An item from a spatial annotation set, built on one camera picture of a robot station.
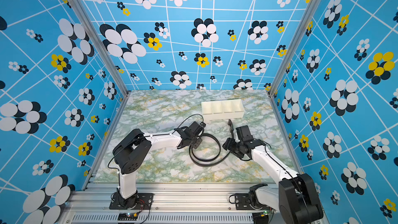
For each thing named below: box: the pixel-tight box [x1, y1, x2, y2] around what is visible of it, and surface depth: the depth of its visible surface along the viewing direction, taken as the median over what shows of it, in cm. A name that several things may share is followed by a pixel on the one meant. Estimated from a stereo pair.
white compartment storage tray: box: [201, 99, 245, 122], surface depth 111 cm
